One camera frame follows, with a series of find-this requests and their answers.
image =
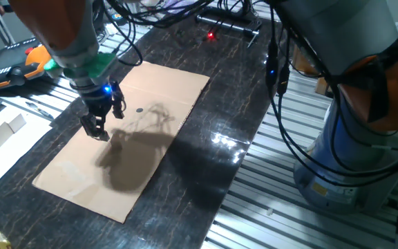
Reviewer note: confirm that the black round mark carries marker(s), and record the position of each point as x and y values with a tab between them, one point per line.
139	110

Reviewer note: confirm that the small open cardboard box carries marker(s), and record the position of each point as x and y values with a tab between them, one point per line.
302	65

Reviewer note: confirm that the orange black teach pendant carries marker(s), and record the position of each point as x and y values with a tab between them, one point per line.
2	69

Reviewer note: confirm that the green wrist adapter plate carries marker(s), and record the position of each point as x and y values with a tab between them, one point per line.
99	65

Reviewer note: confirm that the red indicator light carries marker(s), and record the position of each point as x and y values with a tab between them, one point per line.
211	35

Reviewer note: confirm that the brown cardboard sheet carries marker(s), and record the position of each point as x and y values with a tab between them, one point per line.
81	186

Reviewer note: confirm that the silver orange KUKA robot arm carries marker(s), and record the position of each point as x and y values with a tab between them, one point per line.
340	34

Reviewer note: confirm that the black pen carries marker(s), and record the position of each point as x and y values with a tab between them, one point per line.
40	110

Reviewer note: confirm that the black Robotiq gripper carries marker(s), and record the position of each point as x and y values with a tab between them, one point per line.
97	98

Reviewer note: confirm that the dark marble pattern mat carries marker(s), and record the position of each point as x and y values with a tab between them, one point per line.
192	166

